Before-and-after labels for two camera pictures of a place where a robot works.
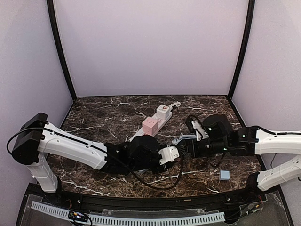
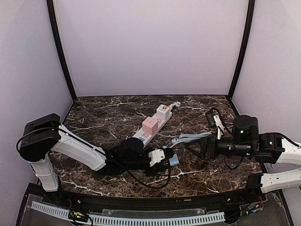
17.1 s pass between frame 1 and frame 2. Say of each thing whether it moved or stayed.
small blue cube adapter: moved
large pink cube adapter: stayed
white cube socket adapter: stayed
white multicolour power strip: stayed
